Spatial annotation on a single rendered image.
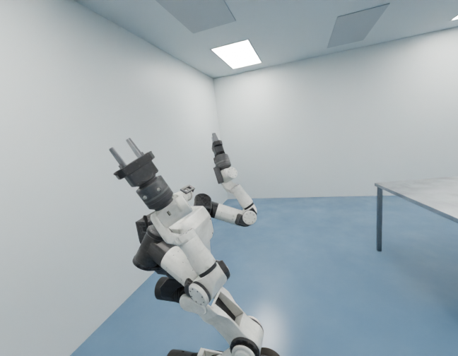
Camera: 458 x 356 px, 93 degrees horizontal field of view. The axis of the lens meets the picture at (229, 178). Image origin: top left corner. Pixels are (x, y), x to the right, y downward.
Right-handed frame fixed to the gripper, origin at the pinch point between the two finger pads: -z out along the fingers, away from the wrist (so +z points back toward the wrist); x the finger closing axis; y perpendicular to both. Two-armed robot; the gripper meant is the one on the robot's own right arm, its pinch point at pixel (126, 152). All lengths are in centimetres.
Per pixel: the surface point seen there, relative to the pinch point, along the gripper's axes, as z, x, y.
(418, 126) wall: 218, 473, -21
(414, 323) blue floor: 213, 95, 20
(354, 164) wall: 247, 402, -118
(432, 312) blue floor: 222, 114, 28
